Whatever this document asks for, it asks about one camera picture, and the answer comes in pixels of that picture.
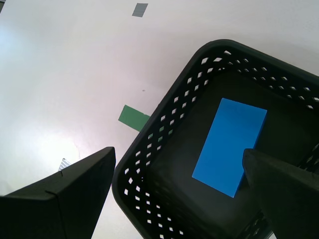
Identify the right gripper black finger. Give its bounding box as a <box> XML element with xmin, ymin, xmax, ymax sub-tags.
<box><xmin>242</xmin><ymin>148</ymin><xmax>319</xmax><ymax>239</ymax></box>
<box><xmin>0</xmin><ymin>146</ymin><xmax>117</xmax><ymax>239</ymax></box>

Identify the blue rectangular block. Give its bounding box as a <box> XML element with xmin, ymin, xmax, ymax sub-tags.
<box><xmin>191</xmin><ymin>98</ymin><xmax>268</xmax><ymax>199</ymax></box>

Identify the black woven plastic basket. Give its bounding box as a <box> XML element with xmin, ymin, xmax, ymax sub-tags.
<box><xmin>111</xmin><ymin>39</ymin><xmax>319</xmax><ymax>239</ymax></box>

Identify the silver striped tape piece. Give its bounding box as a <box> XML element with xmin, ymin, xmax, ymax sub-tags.
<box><xmin>58</xmin><ymin>157</ymin><xmax>72</xmax><ymax>172</ymax></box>

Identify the green tape strip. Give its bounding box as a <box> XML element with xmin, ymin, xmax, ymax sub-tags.
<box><xmin>118</xmin><ymin>105</ymin><xmax>151</xmax><ymax>132</ymax></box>

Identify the grey tape patch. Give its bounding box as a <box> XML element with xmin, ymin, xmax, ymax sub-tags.
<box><xmin>132</xmin><ymin>2</ymin><xmax>149</xmax><ymax>18</ymax></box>

